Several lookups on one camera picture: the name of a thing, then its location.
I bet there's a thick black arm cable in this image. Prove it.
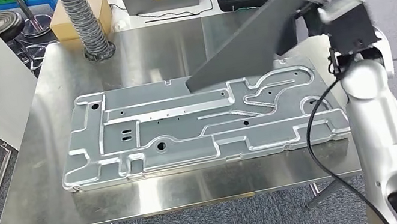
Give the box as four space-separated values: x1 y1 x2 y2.
291 42 391 224

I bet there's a grey ribbed flexible hose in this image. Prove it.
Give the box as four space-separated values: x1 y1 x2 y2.
59 0 118 67

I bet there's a brown cardboard box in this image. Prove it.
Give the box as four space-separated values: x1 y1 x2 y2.
45 0 117 44

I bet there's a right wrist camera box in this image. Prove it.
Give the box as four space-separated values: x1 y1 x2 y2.
318 0 382 60

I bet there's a stainless steel workbench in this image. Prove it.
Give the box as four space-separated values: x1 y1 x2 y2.
0 0 369 224

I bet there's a black plastic panel part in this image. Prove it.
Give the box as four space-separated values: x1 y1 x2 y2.
171 0 338 95

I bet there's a large stamped metal plate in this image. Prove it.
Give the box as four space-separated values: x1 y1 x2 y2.
47 49 354 195

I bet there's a chrome pole with round base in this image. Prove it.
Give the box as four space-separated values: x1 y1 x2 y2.
12 0 56 40

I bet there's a black round stool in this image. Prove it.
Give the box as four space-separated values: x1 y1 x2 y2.
0 4 56 84

